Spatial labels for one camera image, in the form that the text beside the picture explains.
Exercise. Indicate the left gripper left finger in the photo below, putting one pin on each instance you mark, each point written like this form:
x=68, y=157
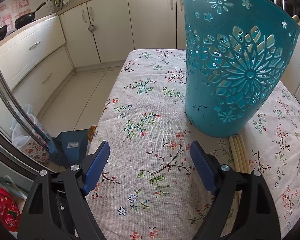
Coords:
x=56, y=207

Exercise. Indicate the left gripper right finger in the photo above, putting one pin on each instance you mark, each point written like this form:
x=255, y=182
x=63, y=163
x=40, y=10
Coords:
x=256, y=216

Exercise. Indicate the wooden chopstick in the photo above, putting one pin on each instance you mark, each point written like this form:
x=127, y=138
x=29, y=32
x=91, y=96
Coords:
x=234, y=154
x=243, y=153
x=238, y=154

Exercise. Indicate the blue dustpan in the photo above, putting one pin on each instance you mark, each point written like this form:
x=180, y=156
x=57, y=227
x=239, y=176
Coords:
x=68, y=148

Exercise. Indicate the yellow patterned slipper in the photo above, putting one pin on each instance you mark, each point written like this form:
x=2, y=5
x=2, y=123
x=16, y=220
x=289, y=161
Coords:
x=91, y=133

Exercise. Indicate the floral tablecloth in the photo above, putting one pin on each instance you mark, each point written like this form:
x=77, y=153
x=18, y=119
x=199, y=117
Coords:
x=150, y=188

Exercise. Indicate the teal perforated plastic basket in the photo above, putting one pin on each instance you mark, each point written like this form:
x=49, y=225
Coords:
x=236, y=53

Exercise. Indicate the black wok pan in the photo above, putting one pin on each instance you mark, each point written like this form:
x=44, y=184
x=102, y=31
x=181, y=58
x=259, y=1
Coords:
x=27, y=18

